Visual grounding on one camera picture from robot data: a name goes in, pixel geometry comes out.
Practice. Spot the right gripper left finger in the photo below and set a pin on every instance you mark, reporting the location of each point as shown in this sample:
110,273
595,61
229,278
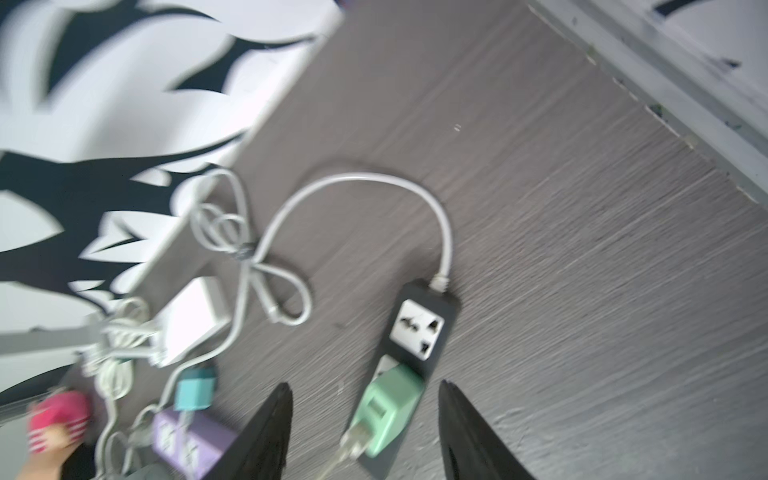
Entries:
260,450

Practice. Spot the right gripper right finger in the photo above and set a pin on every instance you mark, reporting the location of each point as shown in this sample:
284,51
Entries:
471,450

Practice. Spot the green charger plug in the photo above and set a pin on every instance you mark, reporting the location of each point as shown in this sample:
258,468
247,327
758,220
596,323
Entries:
385,409

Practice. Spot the black power strip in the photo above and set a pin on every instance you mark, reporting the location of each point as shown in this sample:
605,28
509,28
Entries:
416,333

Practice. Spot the purple power strip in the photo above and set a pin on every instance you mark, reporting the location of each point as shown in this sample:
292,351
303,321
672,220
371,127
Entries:
194,450

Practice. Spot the teal charger plug middle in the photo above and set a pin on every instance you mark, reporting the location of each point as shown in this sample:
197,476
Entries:
195,389

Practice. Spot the white desk lamp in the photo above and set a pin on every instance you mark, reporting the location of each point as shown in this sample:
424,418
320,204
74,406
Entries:
195,314

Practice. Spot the cartoon head toy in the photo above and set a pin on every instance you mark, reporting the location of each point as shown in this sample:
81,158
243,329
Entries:
56,427

